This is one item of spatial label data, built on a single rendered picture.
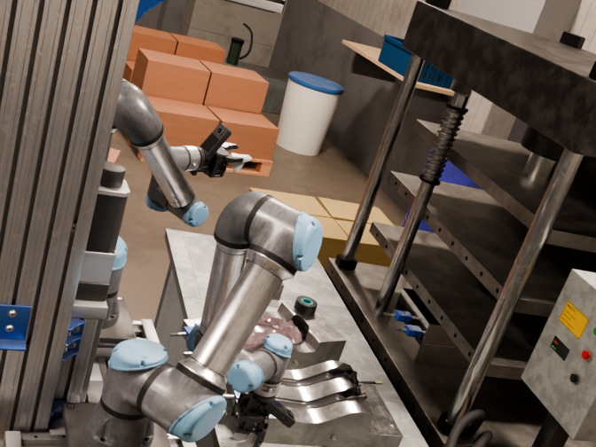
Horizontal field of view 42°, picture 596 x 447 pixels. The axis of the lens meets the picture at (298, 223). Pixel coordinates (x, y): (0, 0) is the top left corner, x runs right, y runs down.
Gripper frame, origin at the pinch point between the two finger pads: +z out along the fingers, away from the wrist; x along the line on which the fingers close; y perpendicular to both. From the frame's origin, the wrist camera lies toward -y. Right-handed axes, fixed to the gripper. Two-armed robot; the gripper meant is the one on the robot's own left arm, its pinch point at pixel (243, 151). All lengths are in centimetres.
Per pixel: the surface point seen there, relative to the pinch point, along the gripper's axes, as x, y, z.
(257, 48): -544, 178, 598
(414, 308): 46, 45, 76
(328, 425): 74, 48, -6
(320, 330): 39, 50, 29
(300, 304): 27, 48, 30
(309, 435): 72, 52, -10
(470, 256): 58, 9, 67
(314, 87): -299, 115, 420
